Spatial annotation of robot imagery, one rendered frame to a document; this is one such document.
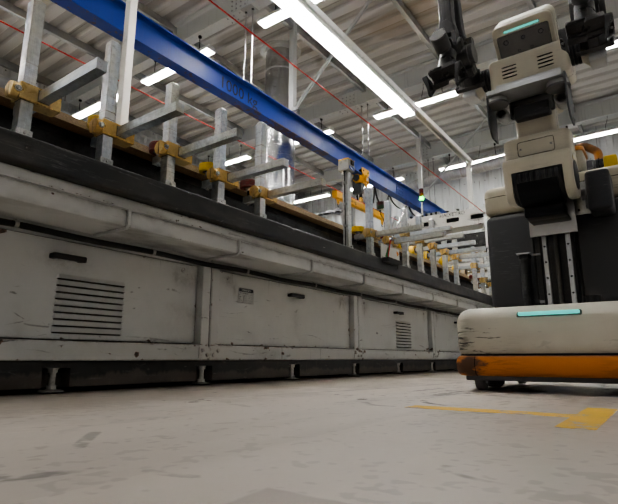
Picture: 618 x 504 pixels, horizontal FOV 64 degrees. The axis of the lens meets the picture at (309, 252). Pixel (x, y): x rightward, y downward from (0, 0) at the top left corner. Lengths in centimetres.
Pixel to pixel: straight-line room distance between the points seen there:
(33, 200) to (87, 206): 16
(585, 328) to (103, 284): 160
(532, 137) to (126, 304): 159
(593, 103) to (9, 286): 1085
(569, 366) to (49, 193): 162
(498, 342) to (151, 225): 123
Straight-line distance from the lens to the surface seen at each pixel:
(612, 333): 174
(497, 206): 222
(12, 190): 158
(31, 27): 175
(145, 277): 204
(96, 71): 144
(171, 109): 156
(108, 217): 170
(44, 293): 183
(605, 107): 1149
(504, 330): 179
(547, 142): 197
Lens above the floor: 11
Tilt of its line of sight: 12 degrees up
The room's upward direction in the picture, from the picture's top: straight up
